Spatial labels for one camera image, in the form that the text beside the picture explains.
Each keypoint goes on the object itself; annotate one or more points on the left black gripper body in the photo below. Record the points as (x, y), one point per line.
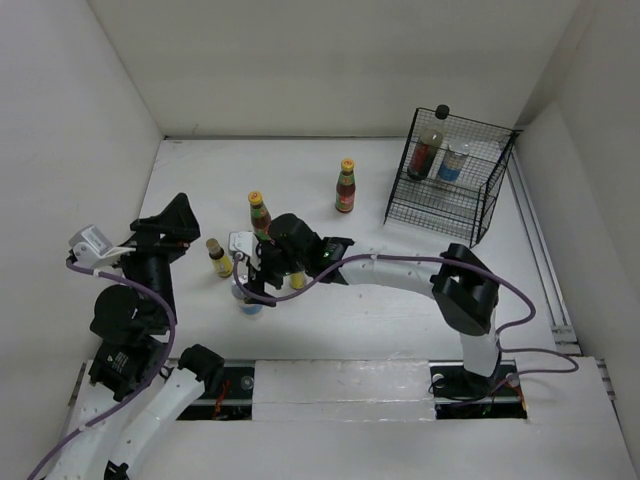
(152, 260)

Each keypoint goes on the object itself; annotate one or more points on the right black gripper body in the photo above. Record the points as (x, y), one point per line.
(275, 265)

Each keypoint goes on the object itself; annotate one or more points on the white jar silver lid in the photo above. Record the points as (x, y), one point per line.
(454, 159)
(247, 308)

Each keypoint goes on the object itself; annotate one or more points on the tall clear black-cap bottle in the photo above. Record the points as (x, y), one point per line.
(428, 145)

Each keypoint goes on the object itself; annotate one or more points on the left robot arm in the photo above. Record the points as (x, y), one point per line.
(135, 319)

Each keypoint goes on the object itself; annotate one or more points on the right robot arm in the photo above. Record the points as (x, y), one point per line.
(463, 288)

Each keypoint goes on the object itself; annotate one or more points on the small yellow bottle centre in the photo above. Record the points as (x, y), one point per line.
(297, 281)

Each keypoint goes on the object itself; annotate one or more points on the small yellow bottle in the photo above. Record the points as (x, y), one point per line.
(297, 281)
(220, 260)

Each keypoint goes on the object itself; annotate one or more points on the yellow-cap sauce bottle left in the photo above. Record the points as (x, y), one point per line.
(260, 216)

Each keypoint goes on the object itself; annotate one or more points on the yellow-cap sauce bottle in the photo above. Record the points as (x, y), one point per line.
(260, 216)
(345, 187)

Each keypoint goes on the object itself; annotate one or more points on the small yellow bottle left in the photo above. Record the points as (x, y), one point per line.
(220, 260)

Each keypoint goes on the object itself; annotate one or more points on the yellow-cap sauce bottle right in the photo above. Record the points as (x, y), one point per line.
(345, 187)

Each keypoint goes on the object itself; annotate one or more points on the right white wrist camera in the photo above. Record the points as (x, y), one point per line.
(244, 243)

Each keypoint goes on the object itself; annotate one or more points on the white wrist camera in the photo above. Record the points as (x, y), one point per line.
(90, 249)
(244, 243)

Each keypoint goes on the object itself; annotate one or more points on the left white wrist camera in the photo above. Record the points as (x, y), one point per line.
(90, 249)

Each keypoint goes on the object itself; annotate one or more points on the black wire mesh rack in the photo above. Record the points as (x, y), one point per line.
(464, 209)

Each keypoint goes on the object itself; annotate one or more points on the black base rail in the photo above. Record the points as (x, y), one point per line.
(232, 400)

